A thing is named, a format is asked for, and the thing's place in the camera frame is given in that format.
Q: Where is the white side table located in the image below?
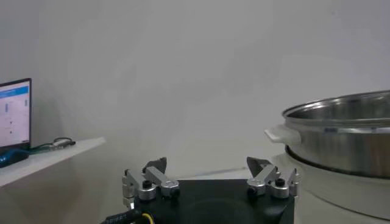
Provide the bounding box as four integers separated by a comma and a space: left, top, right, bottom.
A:
0, 136, 107, 188

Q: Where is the white electric cooker base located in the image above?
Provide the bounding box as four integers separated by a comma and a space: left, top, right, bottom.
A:
270, 145, 390, 220

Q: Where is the stainless steel steamer basket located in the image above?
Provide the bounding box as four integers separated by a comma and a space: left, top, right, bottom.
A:
264, 90, 390, 180

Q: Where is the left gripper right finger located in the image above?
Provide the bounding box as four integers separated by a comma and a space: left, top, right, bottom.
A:
246, 156, 300, 200

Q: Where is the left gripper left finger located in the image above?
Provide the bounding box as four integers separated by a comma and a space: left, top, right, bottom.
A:
121, 156, 181, 211

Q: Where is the black looped cable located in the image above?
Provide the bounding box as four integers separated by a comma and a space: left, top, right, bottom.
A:
53, 137, 76, 149

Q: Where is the blue object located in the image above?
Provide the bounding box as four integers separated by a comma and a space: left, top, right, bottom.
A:
0, 148, 30, 169

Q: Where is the green cable bundle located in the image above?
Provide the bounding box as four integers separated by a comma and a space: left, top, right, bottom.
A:
29, 140, 66, 153

